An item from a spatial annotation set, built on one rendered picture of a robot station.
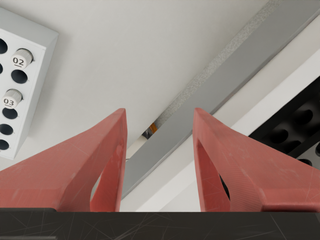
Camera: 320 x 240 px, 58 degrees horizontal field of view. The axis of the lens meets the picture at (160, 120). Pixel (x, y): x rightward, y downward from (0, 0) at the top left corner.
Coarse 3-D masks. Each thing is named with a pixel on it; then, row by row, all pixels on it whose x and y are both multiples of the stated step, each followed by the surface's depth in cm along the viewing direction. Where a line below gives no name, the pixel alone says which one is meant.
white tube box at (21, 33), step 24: (0, 24) 21; (24, 24) 23; (0, 48) 23; (24, 48) 22; (48, 48) 23; (0, 72) 23; (24, 72) 25; (0, 96) 24; (24, 96) 24; (0, 120) 25; (24, 120) 25; (0, 144) 27
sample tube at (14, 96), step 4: (8, 92) 23; (12, 92) 23; (16, 92) 24; (4, 96) 23; (8, 96) 23; (12, 96) 23; (16, 96) 23; (20, 96) 24; (4, 100) 23; (8, 100) 23; (12, 100) 23; (16, 100) 23; (4, 104) 23; (8, 104) 23; (12, 104) 23; (16, 104) 23; (8, 108) 23; (12, 108) 23
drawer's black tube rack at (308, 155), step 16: (304, 96) 17; (288, 112) 17; (304, 112) 18; (272, 128) 18; (288, 128) 18; (304, 128) 18; (272, 144) 18; (288, 144) 19; (304, 144) 15; (304, 160) 20
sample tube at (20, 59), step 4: (16, 52) 21; (20, 52) 21; (24, 52) 22; (28, 52) 22; (12, 56) 21; (16, 56) 21; (20, 56) 21; (24, 56) 21; (28, 56) 22; (32, 56) 22; (12, 60) 21; (16, 60) 21; (20, 60) 21; (24, 60) 21; (28, 60) 22; (12, 64) 21; (16, 64) 21; (20, 64) 21; (24, 64) 21; (28, 64) 22; (16, 68) 21; (20, 68) 21; (24, 68) 22
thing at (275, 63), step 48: (288, 0) 16; (240, 48) 18; (288, 48) 14; (192, 96) 20; (240, 96) 15; (288, 96) 14; (144, 144) 22; (192, 144) 17; (144, 192) 18; (192, 192) 26
